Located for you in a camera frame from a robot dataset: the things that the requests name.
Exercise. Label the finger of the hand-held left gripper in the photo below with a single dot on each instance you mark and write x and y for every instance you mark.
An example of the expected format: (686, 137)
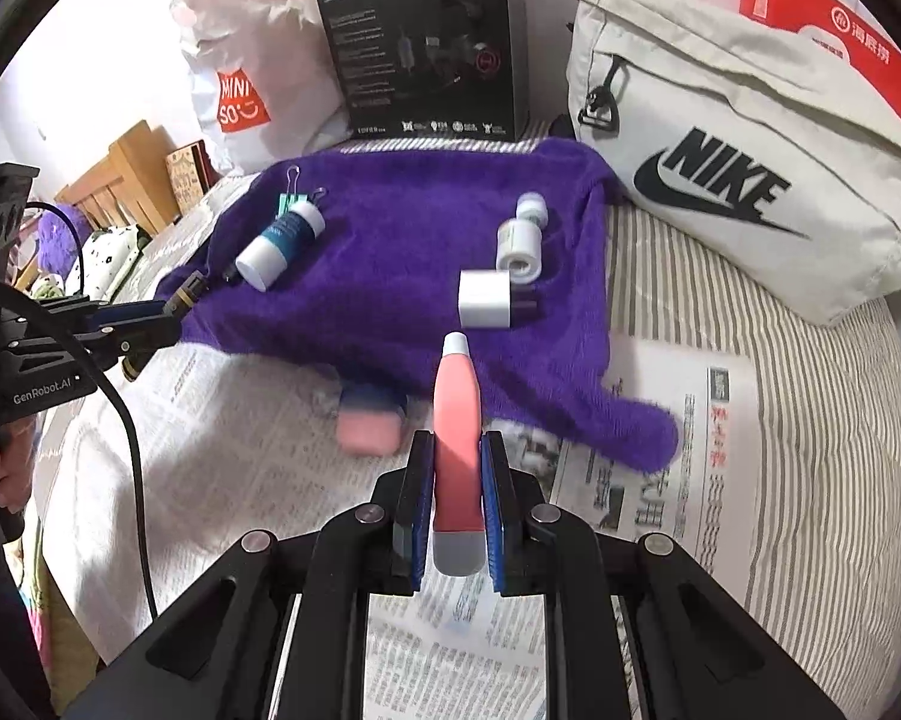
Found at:
(131, 360)
(131, 311)

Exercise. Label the white bag with black logo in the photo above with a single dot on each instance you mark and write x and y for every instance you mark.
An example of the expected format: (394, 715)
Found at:
(720, 105)

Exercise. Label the pink tube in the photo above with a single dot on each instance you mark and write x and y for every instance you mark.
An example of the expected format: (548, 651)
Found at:
(458, 450)

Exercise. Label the striped bed sheet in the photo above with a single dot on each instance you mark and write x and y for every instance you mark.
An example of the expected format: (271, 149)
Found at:
(818, 427)

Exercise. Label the newspaper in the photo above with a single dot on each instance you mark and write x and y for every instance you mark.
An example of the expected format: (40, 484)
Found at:
(195, 420)

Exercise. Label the red cardboard box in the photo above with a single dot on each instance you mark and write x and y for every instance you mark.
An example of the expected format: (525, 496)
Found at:
(855, 37)

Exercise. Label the white bottle with teal label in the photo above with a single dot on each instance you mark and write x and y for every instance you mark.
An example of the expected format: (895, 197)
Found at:
(281, 244)

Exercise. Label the black and white patterned pillow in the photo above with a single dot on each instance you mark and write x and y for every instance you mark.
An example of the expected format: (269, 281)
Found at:
(112, 259)

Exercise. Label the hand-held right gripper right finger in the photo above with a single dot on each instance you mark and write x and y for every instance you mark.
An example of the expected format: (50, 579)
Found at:
(491, 517)

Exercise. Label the person's left hand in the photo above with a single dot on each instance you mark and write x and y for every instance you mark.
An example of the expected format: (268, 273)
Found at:
(15, 465)

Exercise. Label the pink and blue container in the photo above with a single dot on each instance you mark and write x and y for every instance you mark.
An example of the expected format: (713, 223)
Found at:
(371, 427)

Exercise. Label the wooden headboard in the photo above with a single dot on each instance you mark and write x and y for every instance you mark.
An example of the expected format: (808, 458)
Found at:
(120, 187)

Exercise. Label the purple plush toy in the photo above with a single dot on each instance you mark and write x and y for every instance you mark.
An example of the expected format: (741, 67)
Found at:
(60, 236)

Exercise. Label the small round white knob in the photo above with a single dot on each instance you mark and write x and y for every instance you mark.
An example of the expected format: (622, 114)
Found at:
(531, 210)

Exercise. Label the black product box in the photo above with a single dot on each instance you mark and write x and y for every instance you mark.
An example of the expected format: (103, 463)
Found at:
(420, 52)

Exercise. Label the patterned framed board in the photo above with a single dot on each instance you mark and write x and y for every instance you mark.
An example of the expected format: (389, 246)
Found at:
(189, 172)

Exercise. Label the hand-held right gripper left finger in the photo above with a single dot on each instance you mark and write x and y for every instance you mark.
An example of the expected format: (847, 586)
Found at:
(420, 510)

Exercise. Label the white power adapter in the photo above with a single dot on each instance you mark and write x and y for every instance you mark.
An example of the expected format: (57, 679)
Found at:
(484, 300)

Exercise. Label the green binder clip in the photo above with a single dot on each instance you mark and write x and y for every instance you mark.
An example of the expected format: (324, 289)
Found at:
(294, 199)

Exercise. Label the white plastic bag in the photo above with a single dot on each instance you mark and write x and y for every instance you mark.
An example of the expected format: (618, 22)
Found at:
(270, 52)

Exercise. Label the purple towel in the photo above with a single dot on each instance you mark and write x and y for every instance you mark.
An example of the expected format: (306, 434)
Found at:
(390, 240)

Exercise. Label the white tape roll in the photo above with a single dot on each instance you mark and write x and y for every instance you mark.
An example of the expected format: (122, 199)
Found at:
(518, 247)

